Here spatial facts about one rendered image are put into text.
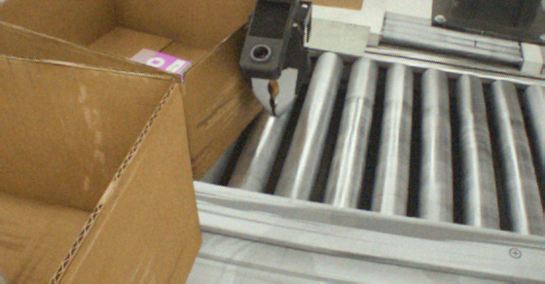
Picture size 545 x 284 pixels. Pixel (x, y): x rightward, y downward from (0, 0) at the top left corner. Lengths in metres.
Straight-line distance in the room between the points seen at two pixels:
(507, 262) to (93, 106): 0.36
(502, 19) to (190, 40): 0.64
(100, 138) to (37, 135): 0.07
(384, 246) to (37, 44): 0.54
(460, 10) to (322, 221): 0.75
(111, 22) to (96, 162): 0.64
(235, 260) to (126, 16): 0.69
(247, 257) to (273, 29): 0.27
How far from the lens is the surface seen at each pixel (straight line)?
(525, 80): 1.01
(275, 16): 0.61
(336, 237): 0.45
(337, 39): 1.00
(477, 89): 0.93
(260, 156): 0.73
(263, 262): 0.45
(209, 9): 0.91
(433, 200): 0.70
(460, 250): 0.47
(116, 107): 0.39
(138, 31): 1.04
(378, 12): 1.12
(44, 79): 0.41
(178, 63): 0.84
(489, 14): 1.13
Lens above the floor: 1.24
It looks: 40 degrees down
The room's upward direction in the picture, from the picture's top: straight up
